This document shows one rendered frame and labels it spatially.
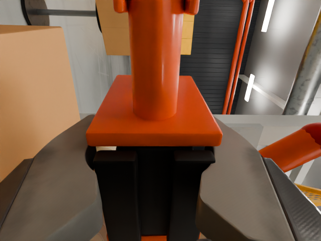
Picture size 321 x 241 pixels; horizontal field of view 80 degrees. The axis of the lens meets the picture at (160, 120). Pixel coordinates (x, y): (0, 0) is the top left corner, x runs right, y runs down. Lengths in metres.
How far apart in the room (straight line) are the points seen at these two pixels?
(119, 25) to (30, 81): 1.68
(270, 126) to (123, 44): 1.42
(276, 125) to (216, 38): 9.83
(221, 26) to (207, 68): 2.13
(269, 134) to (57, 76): 1.36
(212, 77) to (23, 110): 11.34
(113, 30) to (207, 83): 9.90
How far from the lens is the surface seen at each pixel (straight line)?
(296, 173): 3.38
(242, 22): 8.28
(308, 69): 5.98
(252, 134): 1.36
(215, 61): 11.34
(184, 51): 7.53
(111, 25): 1.91
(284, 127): 1.51
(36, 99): 0.25
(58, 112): 0.29
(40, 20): 2.31
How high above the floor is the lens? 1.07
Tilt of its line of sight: 2 degrees up
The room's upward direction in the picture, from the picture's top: 90 degrees clockwise
